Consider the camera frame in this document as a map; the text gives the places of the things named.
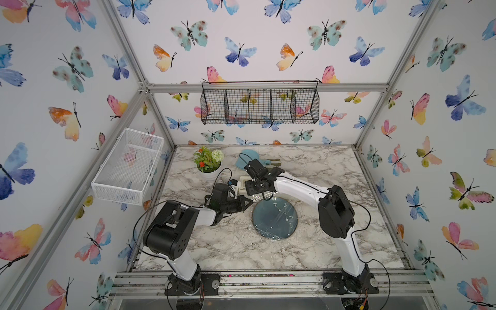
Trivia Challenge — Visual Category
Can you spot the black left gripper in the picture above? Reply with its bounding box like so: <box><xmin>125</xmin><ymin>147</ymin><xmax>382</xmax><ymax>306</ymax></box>
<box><xmin>220</xmin><ymin>196</ymin><xmax>253</xmax><ymax>214</ymax></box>

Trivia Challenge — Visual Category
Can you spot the clear plastic wrap sheet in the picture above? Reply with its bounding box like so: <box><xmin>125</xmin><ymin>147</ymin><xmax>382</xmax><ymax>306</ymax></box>
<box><xmin>247</xmin><ymin>191</ymin><xmax>301</xmax><ymax>242</ymax></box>

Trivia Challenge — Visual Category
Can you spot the dark teal round plate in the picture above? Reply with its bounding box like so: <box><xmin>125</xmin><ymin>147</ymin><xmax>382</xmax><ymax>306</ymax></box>
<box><xmin>251</xmin><ymin>196</ymin><xmax>299</xmax><ymax>241</ymax></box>

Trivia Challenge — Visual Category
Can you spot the cream plastic wrap dispenser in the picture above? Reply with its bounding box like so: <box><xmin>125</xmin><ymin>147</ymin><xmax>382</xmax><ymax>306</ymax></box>
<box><xmin>231</xmin><ymin>176</ymin><xmax>253</xmax><ymax>199</ymax></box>

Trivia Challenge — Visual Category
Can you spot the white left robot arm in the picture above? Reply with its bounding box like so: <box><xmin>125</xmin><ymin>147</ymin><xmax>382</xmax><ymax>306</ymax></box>
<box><xmin>142</xmin><ymin>183</ymin><xmax>253</xmax><ymax>281</ymax></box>

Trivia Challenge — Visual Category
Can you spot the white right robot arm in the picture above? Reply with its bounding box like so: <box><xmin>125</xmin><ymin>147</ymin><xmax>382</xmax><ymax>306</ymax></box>
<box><xmin>244</xmin><ymin>160</ymin><xmax>367</xmax><ymax>278</ymax></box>

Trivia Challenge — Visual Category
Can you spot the light blue plastic pan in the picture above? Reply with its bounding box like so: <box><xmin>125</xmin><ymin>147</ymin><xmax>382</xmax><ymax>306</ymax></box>
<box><xmin>235</xmin><ymin>149</ymin><xmax>272</xmax><ymax>170</ymax></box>

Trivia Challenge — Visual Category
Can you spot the potted flower plant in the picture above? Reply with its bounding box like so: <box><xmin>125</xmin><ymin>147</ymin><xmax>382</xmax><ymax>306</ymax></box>
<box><xmin>193</xmin><ymin>146</ymin><xmax>224</xmax><ymax>181</ymax></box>

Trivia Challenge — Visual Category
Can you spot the black wire wall basket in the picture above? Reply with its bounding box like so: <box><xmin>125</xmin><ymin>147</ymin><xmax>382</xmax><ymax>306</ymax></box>
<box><xmin>197</xmin><ymin>80</ymin><xmax>320</xmax><ymax>125</ymax></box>

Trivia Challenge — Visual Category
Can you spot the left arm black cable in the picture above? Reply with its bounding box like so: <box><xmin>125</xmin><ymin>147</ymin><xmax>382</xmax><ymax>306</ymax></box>
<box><xmin>131</xmin><ymin>167</ymin><xmax>233</xmax><ymax>268</ymax></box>

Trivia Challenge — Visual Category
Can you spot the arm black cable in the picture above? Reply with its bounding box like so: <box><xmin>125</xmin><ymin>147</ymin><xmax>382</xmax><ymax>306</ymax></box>
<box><xmin>237</xmin><ymin>152</ymin><xmax>392</xmax><ymax>310</ymax></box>
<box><xmin>131</xmin><ymin>167</ymin><xmax>233</xmax><ymax>268</ymax></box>

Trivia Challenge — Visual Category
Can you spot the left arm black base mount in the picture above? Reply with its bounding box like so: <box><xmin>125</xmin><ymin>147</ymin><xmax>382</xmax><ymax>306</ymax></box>
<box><xmin>165</xmin><ymin>271</ymin><xmax>220</xmax><ymax>297</ymax></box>

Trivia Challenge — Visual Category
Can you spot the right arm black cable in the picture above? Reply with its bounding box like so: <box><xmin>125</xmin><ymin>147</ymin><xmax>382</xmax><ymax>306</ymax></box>
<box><xmin>237</xmin><ymin>152</ymin><xmax>392</xmax><ymax>310</ymax></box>

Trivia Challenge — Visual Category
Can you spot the white mesh wall basket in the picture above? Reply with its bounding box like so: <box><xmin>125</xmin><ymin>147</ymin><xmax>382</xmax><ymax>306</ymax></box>
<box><xmin>91</xmin><ymin>128</ymin><xmax>164</xmax><ymax>205</ymax></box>

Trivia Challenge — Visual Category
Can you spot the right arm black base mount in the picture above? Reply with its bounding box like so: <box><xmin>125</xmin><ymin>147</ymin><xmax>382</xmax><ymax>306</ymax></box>
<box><xmin>322</xmin><ymin>268</ymin><xmax>379</xmax><ymax>295</ymax></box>

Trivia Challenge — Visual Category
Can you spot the aluminium front rail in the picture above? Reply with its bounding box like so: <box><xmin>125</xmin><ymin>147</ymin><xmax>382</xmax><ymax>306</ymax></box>
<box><xmin>110</xmin><ymin>269</ymin><xmax>434</xmax><ymax>300</ymax></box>

